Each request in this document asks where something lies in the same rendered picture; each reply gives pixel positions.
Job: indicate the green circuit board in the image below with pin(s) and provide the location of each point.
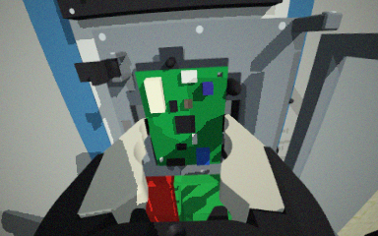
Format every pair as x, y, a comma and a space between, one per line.
184, 108

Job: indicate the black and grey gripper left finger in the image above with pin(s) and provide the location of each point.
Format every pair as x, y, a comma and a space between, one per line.
105, 192

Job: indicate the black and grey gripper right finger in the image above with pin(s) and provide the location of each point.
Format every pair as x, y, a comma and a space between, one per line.
258, 188

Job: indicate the red bin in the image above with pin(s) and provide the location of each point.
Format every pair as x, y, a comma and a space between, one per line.
158, 207

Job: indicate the green bin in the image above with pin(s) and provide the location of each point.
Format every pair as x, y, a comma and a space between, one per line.
196, 196

